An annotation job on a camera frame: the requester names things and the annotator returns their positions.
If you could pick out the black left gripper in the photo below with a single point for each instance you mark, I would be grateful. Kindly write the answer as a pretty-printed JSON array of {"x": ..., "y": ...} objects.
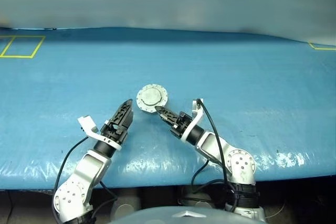
[{"x": 114, "y": 133}]

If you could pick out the silver robot torso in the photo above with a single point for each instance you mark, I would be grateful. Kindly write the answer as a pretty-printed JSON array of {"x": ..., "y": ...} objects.
[{"x": 168, "y": 217}]

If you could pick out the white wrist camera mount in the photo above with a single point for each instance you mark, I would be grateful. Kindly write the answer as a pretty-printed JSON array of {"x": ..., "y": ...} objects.
[
  {"x": 198, "y": 112},
  {"x": 88, "y": 123}
]

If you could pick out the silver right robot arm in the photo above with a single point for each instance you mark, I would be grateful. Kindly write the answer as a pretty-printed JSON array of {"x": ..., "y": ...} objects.
[{"x": 241, "y": 166}]

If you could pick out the grey rounded block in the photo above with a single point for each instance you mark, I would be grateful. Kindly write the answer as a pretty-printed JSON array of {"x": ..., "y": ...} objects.
[
  {"x": 126, "y": 204},
  {"x": 199, "y": 200}
]

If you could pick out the round silver motor lid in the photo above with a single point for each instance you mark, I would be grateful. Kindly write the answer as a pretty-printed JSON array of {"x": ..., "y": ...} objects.
[{"x": 151, "y": 95}]

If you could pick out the blue plastic table cover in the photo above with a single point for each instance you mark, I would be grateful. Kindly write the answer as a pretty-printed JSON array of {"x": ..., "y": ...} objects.
[{"x": 236, "y": 77}]

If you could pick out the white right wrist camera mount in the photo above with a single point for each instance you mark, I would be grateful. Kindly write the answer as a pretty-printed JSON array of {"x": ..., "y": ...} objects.
[{"x": 198, "y": 112}]

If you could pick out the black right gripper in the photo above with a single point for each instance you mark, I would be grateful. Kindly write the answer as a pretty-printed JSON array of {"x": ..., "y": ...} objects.
[{"x": 181, "y": 127}]

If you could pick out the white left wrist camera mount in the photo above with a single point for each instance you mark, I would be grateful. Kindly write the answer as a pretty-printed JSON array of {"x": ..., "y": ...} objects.
[{"x": 88, "y": 123}]

